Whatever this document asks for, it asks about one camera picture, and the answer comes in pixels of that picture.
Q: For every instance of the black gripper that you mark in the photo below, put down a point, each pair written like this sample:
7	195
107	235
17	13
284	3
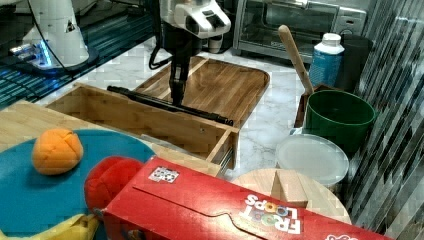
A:
182	45

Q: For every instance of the wooden drawer with black handle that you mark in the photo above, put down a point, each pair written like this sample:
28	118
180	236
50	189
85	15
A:
210	141

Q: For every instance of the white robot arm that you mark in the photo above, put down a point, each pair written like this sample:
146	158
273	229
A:
185	23

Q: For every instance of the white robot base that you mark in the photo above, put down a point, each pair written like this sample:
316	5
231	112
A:
55	42

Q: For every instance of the large wooden cutting board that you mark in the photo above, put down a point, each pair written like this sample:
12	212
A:
227	89

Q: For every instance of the stainless toaster oven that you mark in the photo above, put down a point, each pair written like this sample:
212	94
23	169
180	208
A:
257	23

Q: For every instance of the red Froot Loops cereal box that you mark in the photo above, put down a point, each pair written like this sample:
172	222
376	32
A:
166	201

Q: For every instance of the red plush apple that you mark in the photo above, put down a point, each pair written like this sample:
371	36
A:
107	178

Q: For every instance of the brown wooden utensil holder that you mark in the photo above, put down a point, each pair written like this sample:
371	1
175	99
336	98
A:
301	110

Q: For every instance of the orange plush fruit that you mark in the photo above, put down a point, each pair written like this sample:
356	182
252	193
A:
56	151

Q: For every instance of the blue white plastic bottle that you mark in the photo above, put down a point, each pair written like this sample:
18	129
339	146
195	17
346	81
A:
326	60

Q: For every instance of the glass jar with wooden lid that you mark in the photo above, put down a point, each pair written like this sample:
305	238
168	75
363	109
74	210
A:
295	188

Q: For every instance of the glass jar with clear lid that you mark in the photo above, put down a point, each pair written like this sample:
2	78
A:
314	157

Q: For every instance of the green mug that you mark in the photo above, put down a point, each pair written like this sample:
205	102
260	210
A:
340	117

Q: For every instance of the yellow plush banana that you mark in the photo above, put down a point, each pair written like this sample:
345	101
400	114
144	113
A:
77	227

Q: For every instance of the teal plate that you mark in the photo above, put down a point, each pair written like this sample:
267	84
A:
31	202

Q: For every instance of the wooden utensil handle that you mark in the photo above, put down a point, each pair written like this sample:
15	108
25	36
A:
291	49

